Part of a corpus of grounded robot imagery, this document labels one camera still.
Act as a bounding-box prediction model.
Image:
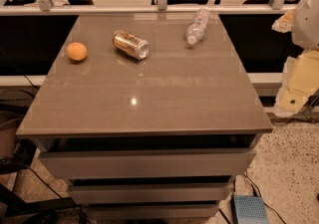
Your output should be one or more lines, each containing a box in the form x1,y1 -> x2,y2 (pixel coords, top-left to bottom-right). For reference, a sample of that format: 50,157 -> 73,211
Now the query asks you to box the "orange soda can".
113,30 -> 150,60

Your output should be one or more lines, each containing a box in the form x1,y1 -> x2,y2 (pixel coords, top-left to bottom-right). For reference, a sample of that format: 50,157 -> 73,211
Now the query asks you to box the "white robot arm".
272,0 -> 319,117

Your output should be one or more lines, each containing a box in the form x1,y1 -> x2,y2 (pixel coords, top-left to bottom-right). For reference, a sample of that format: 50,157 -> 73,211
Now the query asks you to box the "grey drawer cabinet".
18,13 -> 272,220

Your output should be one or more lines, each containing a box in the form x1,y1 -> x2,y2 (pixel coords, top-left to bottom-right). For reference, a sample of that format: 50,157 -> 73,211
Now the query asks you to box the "clear plastic water bottle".
185,8 -> 210,46

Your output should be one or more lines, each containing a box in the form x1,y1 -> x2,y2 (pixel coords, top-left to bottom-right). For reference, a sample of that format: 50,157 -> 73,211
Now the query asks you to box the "orange fruit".
67,42 -> 87,62

